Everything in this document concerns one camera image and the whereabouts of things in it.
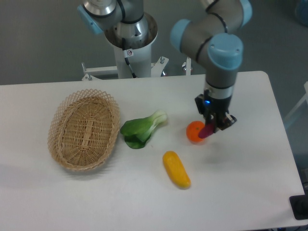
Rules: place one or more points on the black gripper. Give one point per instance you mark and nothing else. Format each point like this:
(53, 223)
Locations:
(209, 107)

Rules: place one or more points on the purple sweet potato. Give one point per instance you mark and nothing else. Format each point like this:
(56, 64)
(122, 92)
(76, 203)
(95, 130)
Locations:
(206, 131)

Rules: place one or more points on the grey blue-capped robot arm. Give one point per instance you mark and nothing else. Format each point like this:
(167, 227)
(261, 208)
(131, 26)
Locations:
(210, 42)

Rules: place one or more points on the woven wicker basket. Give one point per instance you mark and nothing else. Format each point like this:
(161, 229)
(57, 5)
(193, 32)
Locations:
(84, 130)

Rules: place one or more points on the orange tangerine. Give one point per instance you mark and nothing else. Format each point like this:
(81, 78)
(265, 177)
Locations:
(192, 131)

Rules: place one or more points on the yellow squash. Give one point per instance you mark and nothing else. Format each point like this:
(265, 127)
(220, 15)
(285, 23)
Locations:
(176, 170)

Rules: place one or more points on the green bok choy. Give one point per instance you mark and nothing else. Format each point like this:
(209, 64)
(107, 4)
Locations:
(138, 131)

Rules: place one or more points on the black device at table edge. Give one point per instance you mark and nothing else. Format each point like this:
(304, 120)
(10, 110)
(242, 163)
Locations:
(299, 205)

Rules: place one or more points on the white metal base frame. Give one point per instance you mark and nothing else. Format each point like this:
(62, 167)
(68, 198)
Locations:
(158, 69)

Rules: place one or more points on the white frame right edge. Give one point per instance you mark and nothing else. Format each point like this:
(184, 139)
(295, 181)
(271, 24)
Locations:
(298, 108)

